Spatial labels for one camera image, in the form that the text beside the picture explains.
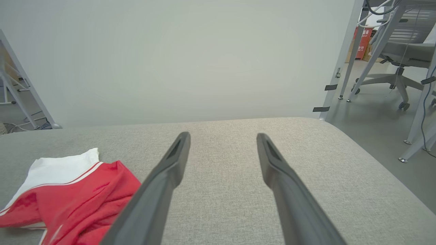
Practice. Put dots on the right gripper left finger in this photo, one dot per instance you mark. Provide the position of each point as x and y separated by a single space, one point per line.
153 197

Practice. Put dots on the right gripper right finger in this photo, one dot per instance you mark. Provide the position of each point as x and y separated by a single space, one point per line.
293 204

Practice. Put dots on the red and white garment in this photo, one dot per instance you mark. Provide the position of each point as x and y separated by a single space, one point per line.
85 197

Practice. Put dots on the black tape strip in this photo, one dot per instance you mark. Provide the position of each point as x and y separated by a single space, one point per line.
331 87
321 109

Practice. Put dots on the white partition board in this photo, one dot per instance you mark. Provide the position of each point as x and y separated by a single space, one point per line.
187 58

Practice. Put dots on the red cardboard box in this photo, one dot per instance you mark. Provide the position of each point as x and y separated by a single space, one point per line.
364 44

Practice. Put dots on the grey office chair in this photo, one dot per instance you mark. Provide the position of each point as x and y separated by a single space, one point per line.
405 51

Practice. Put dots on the grey partition post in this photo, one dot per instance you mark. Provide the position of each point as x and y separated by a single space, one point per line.
340 61
34 95

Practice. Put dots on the grey metal desk frame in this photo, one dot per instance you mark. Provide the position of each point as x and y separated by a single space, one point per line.
374 54
420 102

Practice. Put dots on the white metal rack frame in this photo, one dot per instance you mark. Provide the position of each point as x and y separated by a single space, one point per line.
17 99

